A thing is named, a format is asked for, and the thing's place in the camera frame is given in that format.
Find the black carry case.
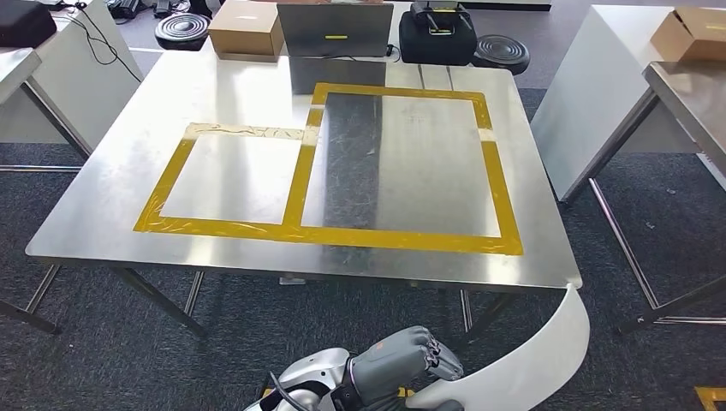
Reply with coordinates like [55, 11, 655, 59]
[398, 8, 478, 67]

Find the black remote controller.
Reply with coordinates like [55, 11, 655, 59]
[411, 1, 472, 36]

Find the grey laptop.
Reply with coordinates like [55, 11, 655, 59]
[277, 3, 395, 60]

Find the black desk cable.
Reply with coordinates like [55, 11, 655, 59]
[53, 0, 143, 85]

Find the black round stool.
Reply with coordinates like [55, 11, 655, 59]
[472, 34, 532, 76]
[154, 12, 211, 52]

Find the stainless steel workbench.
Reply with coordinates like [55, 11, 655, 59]
[25, 48, 584, 342]

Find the black bag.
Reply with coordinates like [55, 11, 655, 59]
[0, 0, 58, 50]

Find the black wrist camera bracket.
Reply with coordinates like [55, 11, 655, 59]
[331, 377, 364, 411]

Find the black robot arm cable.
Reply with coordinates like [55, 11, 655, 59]
[269, 371, 310, 411]

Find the black laptop power cable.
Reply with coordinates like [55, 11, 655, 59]
[306, 45, 401, 63]

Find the white curved body panel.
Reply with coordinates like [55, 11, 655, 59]
[405, 283, 591, 411]

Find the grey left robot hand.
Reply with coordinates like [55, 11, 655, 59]
[348, 325, 465, 411]

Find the yellow floor tape outline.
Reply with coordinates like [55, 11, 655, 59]
[694, 387, 726, 411]
[260, 387, 415, 398]

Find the closed brown cardboard box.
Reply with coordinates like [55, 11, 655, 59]
[208, 0, 286, 63]

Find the yellow tape frame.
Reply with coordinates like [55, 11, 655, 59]
[133, 81, 524, 256]

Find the open brown cardboard box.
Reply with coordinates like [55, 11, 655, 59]
[650, 6, 726, 63]

